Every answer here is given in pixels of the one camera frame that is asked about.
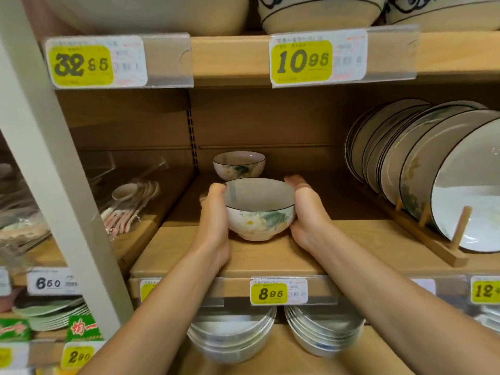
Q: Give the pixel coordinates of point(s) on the person's right hand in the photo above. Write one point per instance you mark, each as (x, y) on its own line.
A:
(310, 218)

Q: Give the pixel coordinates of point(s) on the person's left hand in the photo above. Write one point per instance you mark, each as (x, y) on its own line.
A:
(213, 230)

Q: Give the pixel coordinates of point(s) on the person's right forearm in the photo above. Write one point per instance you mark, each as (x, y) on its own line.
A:
(410, 308)

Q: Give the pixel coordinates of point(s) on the person's left forearm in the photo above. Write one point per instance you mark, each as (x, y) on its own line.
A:
(156, 320)

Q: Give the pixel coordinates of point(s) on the stack of large white bowls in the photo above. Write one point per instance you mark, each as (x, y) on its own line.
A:
(230, 343)

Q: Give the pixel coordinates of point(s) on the stack of large white dishes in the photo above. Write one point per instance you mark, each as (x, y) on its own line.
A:
(148, 13)

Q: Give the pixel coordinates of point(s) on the yellow price tag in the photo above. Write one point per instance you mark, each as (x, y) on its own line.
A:
(147, 290)
(80, 66)
(424, 285)
(268, 294)
(300, 62)
(486, 290)

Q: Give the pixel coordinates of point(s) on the bundle of pink ceramic spoons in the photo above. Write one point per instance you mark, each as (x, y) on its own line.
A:
(125, 191)

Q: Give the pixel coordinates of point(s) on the wooden plate rack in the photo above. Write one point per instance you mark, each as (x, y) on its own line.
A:
(461, 226)

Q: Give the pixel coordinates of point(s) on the row of black-rimmed floral plates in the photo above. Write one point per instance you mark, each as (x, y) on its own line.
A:
(468, 191)

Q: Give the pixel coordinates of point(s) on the white price tag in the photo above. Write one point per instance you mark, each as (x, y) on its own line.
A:
(49, 284)
(4, 283)

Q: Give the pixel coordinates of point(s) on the stack of pale green plates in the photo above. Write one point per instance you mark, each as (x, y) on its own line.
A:
(50, 314)

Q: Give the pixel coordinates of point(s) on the green sign price tag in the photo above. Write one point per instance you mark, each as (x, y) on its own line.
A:
(13, 331)
(78, 357)

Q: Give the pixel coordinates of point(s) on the blue patterned white bowl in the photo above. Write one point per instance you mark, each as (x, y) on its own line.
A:
(445, 13)
(320, 15)

